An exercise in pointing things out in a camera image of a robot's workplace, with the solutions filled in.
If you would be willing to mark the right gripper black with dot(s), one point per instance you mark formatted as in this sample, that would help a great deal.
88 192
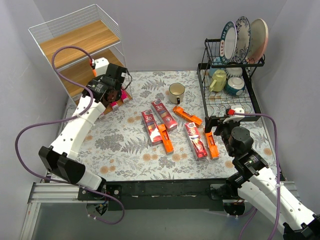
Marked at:
215 122

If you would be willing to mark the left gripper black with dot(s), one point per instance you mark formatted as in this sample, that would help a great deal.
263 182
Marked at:
113 92

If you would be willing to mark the pink toothpaste box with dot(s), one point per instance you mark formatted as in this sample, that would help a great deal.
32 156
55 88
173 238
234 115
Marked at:
124 96
114 105

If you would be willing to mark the red 3d toothpaste box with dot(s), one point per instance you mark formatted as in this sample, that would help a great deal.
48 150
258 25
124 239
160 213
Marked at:
164 115
151 127
195 141

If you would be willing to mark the orange toothpaste box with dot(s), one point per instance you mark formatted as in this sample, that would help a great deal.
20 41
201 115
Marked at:
168 147
94 72
211 145
179 111

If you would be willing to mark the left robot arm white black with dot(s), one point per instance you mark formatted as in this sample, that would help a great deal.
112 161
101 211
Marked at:
60 158

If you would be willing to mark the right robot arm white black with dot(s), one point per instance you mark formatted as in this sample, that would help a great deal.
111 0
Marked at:
256 183

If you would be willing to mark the orange toothpaste box top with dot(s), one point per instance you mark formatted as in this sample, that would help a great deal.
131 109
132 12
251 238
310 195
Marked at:
179 111

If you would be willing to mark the teal white bowl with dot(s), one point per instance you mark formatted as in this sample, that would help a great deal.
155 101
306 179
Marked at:
235 86

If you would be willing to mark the yellow green mug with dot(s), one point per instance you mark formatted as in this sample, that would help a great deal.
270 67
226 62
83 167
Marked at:
218 82

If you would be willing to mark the white blue patterned bowl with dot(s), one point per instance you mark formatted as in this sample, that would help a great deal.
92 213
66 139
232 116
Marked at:
233 72

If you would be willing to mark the floral table mat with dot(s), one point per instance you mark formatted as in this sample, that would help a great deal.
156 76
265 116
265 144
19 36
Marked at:
117 147

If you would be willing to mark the light blue cup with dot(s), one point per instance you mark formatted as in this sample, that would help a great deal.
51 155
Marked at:
215 64

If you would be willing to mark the white plate blue rim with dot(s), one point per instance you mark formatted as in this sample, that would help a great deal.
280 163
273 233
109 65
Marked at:
228 42

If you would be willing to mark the blue floral plate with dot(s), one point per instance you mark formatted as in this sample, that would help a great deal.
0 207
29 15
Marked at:
243 29

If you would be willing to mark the cream pink plate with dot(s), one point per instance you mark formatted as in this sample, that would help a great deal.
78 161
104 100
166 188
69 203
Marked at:
258 40

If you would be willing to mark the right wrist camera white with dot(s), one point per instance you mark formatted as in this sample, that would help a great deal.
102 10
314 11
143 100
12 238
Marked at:
236 112

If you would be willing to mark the black wire dish rack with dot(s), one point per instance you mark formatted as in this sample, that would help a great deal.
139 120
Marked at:
216 103

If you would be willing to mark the cream mug black handle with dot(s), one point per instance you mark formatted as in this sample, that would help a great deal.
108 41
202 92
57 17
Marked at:
176 93

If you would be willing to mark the white wire wooden shelf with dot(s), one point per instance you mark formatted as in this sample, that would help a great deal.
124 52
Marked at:
89 28

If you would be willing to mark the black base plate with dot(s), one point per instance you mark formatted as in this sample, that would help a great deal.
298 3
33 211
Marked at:
210 194

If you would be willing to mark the aluminium frame rail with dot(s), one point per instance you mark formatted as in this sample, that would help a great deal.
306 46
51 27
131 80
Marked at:
60 193

